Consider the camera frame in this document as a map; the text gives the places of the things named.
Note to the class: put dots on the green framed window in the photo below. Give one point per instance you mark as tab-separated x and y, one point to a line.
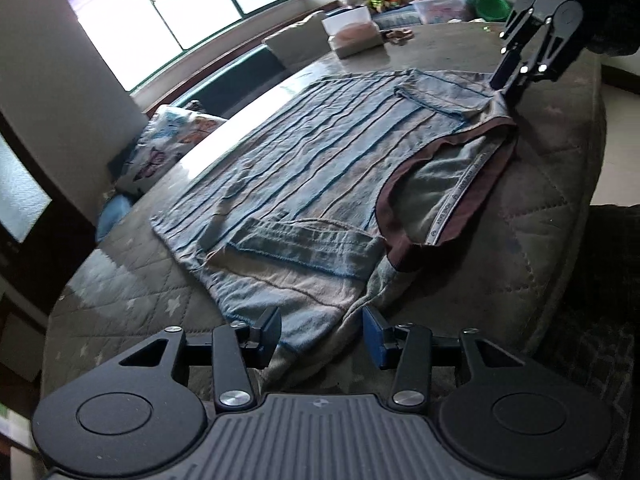
200	0

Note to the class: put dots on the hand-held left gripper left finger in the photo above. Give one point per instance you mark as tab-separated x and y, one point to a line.
272	335

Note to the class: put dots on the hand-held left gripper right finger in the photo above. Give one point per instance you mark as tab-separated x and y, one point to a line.
372	335

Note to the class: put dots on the clear plastic storage box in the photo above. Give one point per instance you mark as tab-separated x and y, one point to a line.
440	10

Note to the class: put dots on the grey pillow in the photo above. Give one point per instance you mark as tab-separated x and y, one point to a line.
300	42

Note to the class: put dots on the pink headband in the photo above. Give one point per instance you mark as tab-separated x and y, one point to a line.
400	36

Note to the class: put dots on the white tissue pack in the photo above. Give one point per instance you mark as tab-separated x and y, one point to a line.
355	35

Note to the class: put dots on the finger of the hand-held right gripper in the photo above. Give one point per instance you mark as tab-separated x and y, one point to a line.
505	70
547	52

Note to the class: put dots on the green plastic basin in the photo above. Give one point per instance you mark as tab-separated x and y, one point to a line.
492	7

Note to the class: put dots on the blue striped shirt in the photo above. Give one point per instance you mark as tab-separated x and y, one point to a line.
325	160

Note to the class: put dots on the butterfly print pillow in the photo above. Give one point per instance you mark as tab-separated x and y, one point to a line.
165	145

